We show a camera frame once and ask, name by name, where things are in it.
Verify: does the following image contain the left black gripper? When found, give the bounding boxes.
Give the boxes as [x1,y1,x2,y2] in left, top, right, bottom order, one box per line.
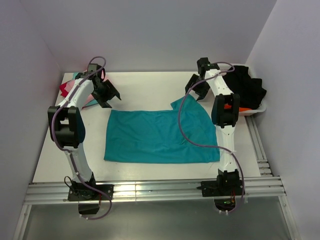
[91,80,120,109]

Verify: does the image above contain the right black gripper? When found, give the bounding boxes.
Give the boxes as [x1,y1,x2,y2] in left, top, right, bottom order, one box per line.
[185,73,211,101]

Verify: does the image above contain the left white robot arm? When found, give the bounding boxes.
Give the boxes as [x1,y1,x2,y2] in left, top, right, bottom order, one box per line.
[47,63,121,200]

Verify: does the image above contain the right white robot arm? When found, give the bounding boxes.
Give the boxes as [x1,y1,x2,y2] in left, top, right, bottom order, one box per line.
[185,57,243,195]

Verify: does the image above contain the folded light teal t shirt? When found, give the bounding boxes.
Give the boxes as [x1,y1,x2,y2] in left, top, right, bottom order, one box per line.
[72,72,98,108]

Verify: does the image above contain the orange t shirt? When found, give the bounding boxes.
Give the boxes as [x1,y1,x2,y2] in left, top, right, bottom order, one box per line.
[224,104,252,112]

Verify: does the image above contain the folded pink t shirt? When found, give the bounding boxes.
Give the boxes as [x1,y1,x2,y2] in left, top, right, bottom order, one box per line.
[68,71,109,88]

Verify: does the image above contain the folded red t shirt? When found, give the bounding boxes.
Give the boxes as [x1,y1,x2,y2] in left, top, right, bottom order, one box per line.
[59,80,74,98]

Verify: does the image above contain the black t shirt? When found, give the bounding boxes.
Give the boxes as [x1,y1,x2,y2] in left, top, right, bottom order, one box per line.
[223,65,267,110]

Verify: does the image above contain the white plastic basket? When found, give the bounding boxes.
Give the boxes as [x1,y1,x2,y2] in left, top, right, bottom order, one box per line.
[219,63,267,116]

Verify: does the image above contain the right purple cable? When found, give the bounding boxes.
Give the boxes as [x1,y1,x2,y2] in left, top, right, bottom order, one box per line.
[176,61,247,216]

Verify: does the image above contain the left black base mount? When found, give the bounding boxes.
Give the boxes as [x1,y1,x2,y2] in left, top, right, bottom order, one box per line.
[64,175,114,220]

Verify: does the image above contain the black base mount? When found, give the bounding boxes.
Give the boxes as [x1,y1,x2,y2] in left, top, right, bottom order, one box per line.
[64,175,114,220]
[196,171,245,213]

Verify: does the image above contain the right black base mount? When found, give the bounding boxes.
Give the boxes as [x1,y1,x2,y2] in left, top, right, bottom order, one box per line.
[196,171,245,213]

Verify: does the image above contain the aluminium rail frame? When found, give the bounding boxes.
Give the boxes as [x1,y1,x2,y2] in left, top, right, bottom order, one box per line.
[13,116,301,240]

